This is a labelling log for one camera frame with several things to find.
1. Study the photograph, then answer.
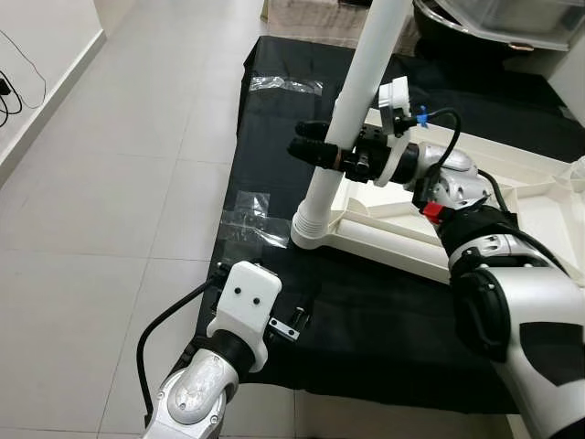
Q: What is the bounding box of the white plastic table top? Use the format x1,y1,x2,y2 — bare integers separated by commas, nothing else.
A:
291,137,585,289

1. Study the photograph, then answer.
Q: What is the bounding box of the black wok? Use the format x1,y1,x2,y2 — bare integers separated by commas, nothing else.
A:
411,5,549,65

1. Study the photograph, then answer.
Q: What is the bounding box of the black hanging wall cable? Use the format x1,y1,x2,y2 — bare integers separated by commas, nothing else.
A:
0,27,47,120

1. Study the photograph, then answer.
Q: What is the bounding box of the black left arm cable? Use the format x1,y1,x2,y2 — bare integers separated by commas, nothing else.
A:
135,279,220,426

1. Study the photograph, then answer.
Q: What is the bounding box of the cross-shaped clear tape piece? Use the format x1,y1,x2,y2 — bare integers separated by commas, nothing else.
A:
219,190,292,262

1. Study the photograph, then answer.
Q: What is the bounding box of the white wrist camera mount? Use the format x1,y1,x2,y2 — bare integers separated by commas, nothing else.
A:
206,262,282,371
373,78,421,188

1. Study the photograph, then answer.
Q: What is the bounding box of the clear plastic storage box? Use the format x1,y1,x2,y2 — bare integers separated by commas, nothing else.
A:
416,0,585,51

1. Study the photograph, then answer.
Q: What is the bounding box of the clear tape strip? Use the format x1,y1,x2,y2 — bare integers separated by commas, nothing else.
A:
249,76,324,96

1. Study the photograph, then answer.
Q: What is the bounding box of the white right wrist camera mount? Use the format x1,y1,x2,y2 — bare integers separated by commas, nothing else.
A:
373,78,421,188

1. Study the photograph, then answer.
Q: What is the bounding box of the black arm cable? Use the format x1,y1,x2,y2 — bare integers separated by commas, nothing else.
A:
135,279,220,426
416,108,513,220

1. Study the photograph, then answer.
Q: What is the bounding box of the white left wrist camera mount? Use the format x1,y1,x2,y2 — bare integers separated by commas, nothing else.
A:
206,262,282,371

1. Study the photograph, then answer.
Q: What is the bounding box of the beige patterned bench cloth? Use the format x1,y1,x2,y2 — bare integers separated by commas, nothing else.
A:
263,0,421,47

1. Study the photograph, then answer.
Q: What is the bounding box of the black tablecloth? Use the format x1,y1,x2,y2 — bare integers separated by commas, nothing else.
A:
195,35,585,417

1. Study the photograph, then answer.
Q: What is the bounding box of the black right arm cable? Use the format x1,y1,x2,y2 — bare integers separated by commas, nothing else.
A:
416,108,513,220

